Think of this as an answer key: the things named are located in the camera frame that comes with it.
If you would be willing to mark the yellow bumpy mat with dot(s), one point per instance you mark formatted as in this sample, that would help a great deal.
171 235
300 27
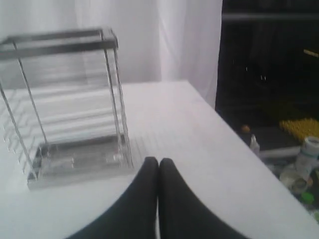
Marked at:
300 128

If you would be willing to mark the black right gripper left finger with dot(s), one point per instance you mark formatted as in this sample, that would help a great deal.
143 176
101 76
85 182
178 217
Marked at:
133 215

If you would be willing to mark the small white glue bottle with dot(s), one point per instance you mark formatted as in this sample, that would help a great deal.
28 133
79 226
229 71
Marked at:
254 145

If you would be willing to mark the green bottle cap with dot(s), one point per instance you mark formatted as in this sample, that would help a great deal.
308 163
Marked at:
307 198

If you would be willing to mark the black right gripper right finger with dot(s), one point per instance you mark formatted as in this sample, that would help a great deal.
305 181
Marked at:
181 214

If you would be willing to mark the clear round container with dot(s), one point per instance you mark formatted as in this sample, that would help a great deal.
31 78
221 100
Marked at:
293 181

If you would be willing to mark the metal wire utensil rack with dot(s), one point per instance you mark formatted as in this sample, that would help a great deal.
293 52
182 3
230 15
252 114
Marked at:
62 112

